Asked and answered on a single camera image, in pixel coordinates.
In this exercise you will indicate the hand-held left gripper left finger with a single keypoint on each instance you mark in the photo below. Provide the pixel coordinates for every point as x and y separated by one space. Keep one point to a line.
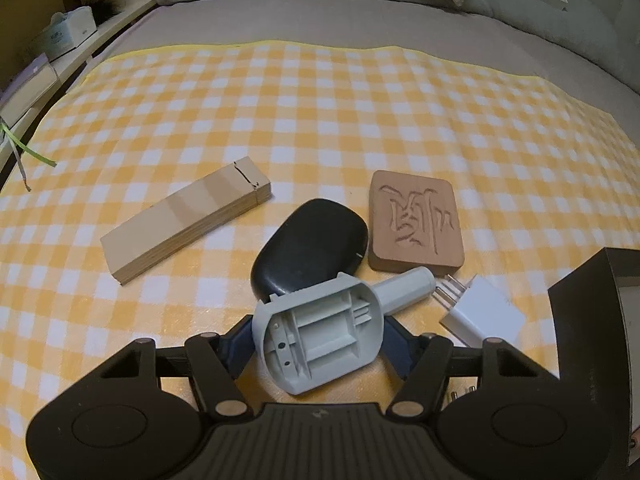
241 344

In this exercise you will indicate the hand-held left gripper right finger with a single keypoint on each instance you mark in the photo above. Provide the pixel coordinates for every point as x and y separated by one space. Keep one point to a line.
398 341

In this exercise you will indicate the black plug adapter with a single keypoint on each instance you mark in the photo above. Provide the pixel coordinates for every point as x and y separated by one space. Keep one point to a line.
454 394

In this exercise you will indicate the grey plastic housing part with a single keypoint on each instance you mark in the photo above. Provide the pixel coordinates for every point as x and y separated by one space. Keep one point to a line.
320 331

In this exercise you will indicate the white charger plug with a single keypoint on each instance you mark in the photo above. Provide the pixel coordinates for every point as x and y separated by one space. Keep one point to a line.
482 310

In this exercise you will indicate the black oval case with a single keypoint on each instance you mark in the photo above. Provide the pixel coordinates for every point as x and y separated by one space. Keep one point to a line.
305 245

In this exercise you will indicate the carved wooden block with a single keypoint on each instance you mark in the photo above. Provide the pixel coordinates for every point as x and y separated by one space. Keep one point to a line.
417 220

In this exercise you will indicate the plywood block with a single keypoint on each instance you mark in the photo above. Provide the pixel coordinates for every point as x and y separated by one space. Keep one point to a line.
180 215

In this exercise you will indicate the black box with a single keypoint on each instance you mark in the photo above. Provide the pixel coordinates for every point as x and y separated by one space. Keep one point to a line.
595 310

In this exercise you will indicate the yellow checkered cloth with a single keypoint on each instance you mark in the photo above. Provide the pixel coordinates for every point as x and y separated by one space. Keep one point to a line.
300 110

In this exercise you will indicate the grey ribbon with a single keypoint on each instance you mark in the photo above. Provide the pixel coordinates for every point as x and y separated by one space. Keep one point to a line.
21 165

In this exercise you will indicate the green ribbon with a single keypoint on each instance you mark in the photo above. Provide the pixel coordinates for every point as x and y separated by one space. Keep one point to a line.
30 149

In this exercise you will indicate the pale flat box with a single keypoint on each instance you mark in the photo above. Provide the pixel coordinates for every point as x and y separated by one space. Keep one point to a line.
27 85

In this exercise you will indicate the grey duvet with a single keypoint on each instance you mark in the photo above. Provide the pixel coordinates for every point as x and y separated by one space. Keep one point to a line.
565 25

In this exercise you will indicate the tissue box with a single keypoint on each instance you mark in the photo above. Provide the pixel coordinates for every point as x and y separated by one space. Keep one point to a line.
65 30

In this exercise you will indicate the black fluffy thing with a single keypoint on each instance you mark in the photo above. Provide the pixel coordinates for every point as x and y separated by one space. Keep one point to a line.
106 9

